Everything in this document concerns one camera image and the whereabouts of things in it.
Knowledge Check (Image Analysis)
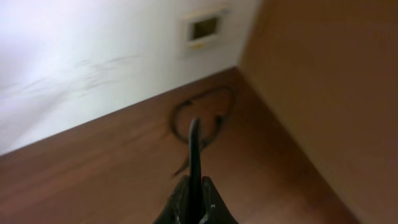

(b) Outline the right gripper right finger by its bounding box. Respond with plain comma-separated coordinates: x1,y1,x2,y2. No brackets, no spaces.
200,176,238,224

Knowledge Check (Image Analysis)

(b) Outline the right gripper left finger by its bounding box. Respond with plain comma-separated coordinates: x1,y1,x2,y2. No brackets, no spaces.
153,175,190,224

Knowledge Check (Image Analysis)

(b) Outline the white wall socket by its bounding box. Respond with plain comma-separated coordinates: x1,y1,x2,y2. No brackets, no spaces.
180,4,230,57

